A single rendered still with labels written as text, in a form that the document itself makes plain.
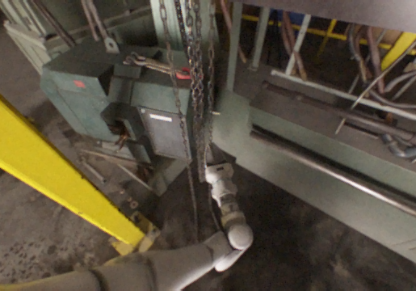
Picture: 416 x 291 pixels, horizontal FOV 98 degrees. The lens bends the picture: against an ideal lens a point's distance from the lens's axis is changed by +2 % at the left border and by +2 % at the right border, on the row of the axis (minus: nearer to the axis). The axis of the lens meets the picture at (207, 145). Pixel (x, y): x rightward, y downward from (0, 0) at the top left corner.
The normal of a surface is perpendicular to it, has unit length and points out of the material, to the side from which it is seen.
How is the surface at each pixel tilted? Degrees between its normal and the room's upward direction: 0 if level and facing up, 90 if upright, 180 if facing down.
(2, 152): 90
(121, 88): 45
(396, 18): 90
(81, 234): 0
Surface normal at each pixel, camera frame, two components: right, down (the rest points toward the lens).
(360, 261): 0.00, -0.63
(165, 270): 0.59, -0.59
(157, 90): -0.20, 0.08
